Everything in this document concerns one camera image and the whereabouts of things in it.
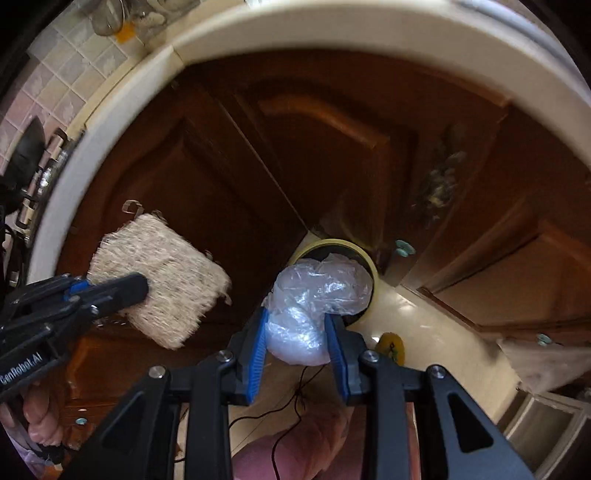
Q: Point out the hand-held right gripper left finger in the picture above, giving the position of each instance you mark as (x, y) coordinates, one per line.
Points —
(256, 360)

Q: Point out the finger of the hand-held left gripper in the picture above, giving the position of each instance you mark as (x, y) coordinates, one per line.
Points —
(76, 288)
(120, 291)

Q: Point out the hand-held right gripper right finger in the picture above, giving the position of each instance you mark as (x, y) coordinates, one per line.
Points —
(336, 360)

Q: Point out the loofah sponge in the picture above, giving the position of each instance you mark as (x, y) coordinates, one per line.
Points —
(175, 286)

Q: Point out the clear plastic bag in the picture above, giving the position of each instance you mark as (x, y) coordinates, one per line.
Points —
(314, 295)

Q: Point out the yellow rimmed trash bin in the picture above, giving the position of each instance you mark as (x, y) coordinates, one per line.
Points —
(375, 286)

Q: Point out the person's left hand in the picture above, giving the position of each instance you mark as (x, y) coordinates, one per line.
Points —
(41, 415)

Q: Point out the yellow round object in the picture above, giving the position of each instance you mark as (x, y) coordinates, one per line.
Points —
(392, 348)

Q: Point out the brown wooden cabinet door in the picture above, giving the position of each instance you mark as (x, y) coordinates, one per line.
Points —
(184, 175)
(323, 138)
(508, 258)

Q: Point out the white cloth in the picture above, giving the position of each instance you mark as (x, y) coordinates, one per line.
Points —
(540, 369)

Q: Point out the metal strainer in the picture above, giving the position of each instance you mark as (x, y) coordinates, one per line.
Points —
(108, 18)

